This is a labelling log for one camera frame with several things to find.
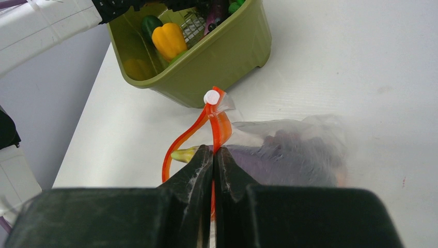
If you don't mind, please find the small purple eggplant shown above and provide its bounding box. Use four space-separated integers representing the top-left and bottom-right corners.
204 0 229 36

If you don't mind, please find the clear zip bag orange zipper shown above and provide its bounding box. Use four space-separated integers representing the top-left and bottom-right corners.
161 86 350 223

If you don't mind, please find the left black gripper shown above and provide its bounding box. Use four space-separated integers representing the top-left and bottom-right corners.
138 0 213 10

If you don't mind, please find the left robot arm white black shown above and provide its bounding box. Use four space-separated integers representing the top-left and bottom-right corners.
1 1 229 188

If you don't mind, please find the yellow toy pepper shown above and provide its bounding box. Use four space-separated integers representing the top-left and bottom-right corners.
152 23 188 62

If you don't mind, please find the olive green plastic bin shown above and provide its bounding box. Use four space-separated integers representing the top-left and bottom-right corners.
107 1 272 108

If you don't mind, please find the purple toy eggplant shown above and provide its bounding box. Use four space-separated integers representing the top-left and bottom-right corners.
170 144 339 188

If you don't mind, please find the dark red grape bunch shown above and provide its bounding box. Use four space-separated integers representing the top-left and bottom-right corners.
261 130 342 163

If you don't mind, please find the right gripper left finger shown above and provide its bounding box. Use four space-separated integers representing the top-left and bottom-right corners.
5 145 213 247

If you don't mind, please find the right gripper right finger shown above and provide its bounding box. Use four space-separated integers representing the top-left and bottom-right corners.
213 148 403 247

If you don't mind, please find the small green cucumber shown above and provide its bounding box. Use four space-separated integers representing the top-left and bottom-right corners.
228 0 245 14

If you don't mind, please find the dark green toy cucumber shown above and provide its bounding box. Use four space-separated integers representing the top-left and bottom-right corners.
140 15 163 45

